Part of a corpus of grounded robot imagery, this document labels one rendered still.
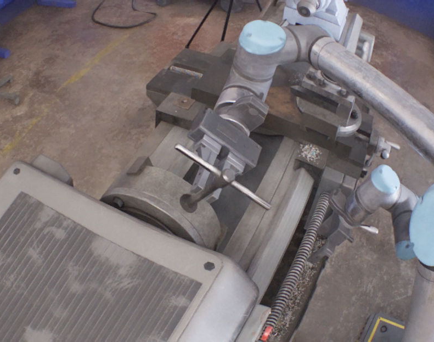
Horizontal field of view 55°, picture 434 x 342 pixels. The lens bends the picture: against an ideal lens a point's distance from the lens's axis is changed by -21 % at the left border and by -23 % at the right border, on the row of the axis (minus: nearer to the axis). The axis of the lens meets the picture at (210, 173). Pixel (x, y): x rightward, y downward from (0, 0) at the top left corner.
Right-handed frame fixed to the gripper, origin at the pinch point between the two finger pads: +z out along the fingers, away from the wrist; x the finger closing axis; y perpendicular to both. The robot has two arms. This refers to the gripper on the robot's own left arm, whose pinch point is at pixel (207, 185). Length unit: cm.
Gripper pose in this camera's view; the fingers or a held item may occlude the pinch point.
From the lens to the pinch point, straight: 93.5
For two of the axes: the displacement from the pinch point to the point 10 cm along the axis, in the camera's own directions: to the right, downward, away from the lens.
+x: -7.8, -5.5, -3.0
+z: -3.0, 7.5, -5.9
